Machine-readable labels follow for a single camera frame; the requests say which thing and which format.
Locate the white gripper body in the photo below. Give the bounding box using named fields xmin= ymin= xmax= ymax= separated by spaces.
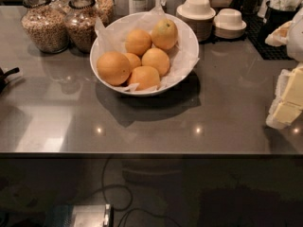
xmin=286 ymin=8 xmax=303 ymax=62

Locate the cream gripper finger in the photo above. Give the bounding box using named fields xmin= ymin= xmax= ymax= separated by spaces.
xmin=266 ymin=65 xmax=303 ymax=130
xmin=265 ymin=21 xmax=292 ymax=47

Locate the yellowish orange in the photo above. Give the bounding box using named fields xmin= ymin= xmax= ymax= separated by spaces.
xmin=151 ymin=19 xmax=178 ymax=50

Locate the white paper bowl liner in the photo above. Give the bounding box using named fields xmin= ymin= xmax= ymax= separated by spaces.
xmin=94 ymin=5 xmax=201 ymax=93

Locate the black rubber mesh mat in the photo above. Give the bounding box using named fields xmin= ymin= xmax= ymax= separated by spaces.
xmin=243 ymin=15 xmax=289 ymax=61

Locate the black container with napkins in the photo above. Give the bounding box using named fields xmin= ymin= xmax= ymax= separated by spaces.
xmin=258 ymin=0 xmax=302 ymax=44

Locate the stack of paper bowls right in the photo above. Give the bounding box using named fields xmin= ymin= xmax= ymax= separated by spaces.
xmin=213 ymin=9 xmax=246 ymax=39

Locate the stack of paper bowls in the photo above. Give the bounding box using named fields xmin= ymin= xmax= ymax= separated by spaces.
xmin=176 ymin=0 xmax=216 ymax=42
xmin=213 ymin=9 xmax=246 ymax=39

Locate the stack of paper bowls left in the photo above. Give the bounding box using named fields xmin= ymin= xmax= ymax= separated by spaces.
xmin=176 ymin=0 xmax=216 ymax=42

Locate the orange right middle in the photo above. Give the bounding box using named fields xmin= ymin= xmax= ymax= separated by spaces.
xmin=141 ymin=47 xmax=170 ymax=77

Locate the orange front middle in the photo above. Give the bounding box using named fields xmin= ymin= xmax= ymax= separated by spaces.
xmin=127 ymin=66 xmax=160 ymax=91

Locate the orange back middle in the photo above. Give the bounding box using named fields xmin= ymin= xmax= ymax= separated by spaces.
xmin=125 ymin=29 xmax=152 ymax=56

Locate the small orange in centre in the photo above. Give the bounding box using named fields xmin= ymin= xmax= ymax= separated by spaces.
xmin=125 ymin=53 xmax=141 ymax=70

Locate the large orange front left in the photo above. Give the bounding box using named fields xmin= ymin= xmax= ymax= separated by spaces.
xmin=97 ymin=51 xmax=131 ymax=86

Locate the glass jar of grains back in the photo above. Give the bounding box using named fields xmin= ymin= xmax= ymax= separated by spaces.
xmin=95 ymin=0 xmax=115 ymax=26

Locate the glass jar of grains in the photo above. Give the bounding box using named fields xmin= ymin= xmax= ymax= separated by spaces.
xmin=95 ymin=0 xmax=115 ymax=26
xmin=21 ymin=0 xmax=69 ymax=54
xmin=64 ymin=0 xmax=98 ymax=53

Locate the glass jar of grains middle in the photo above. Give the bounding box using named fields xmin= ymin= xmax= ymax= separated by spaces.
xmin=64 ymin=0 xmax=98 ymax=53

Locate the silver box under table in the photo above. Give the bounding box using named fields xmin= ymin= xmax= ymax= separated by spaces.
xmin=69 ymin=204 xmax=113 ymax=227

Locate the glass jar of grains left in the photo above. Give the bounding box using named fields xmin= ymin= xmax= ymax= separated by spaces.
xmin=21 ymin=0 xmax=69 ymax=54

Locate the black cable under table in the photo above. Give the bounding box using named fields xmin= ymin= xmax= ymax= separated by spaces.
xmin=79 ymin=156 xmax=183 ymax=227

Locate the black handle at left edge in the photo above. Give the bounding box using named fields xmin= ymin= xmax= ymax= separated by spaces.
xmin=0 ymin=67 xmax=20 ymax=94

